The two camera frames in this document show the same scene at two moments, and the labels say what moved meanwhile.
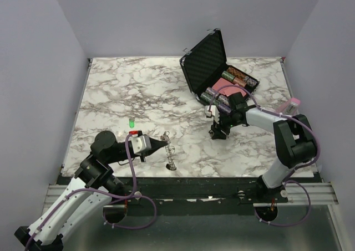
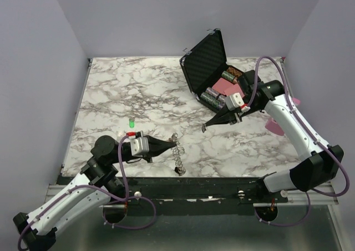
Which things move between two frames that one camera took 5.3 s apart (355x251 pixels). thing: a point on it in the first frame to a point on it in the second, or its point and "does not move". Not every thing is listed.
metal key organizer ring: x=170 y=150 to x=177 y=151
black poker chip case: x=213 y=81 does not move
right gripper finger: x=217 y=133 to x=224 y=116
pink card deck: x=222 y=82 does not move
